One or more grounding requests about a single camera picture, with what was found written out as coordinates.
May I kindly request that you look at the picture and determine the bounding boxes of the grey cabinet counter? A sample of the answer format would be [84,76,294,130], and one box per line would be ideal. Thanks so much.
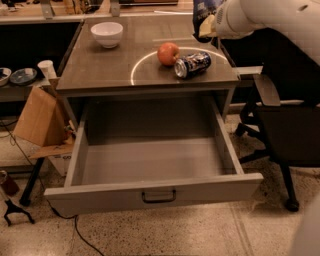
[57,15,239,115]

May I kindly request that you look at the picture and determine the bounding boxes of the black tripod stand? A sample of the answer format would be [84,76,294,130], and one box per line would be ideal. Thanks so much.
[0,189,35,226]

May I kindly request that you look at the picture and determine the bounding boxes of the black table leg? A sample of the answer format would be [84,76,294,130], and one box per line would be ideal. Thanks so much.
[19,158,44,206]

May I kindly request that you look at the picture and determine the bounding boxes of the black office chair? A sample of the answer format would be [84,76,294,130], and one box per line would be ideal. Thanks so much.
[221,29,320,212]

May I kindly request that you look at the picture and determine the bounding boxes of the brown cardboard box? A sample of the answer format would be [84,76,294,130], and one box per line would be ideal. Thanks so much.
[13,78,74,159]

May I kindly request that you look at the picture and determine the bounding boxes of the white paper cup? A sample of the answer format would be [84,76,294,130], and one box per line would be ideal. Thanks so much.
[37,60,57,80]

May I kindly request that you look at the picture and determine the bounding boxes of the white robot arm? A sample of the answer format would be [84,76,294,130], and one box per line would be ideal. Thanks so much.
[194,0,320,256]

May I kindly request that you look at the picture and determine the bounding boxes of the blue soda can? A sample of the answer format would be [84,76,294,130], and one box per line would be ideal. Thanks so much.
[174,52,211,79]

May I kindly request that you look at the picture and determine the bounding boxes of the red apple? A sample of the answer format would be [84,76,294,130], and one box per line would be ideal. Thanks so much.
[157,42,180,66]

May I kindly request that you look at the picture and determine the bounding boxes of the grey open drawer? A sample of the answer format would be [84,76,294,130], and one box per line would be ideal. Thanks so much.
[45,95,263,216]

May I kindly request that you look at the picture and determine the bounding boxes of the white ceramic bowl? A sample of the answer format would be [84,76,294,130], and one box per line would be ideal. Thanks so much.
[90,22,123,48]

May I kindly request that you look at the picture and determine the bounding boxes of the black floor cable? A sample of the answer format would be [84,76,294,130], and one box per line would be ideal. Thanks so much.
[0,120,105,256]

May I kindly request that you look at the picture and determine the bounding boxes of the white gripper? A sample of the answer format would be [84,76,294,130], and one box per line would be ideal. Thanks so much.
[199,0,255,39]

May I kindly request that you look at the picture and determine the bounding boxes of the dark blue plate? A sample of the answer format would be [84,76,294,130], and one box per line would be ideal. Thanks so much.
[10,68,37,86]

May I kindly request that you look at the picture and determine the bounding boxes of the small bowl at left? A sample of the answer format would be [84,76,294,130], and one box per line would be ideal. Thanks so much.
[0,67,12,86]

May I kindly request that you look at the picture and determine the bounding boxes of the black drawer handle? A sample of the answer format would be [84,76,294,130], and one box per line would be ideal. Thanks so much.
[141,190,176,204]

